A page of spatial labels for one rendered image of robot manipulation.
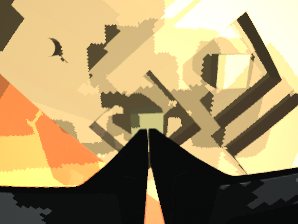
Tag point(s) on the pale yellow square block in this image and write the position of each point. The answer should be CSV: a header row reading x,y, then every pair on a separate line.
x,y
229,71
145,118

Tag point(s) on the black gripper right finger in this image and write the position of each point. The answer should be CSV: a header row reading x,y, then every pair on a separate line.
x,y
192,192

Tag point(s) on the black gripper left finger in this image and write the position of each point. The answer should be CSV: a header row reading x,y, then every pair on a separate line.
x,y
114,195

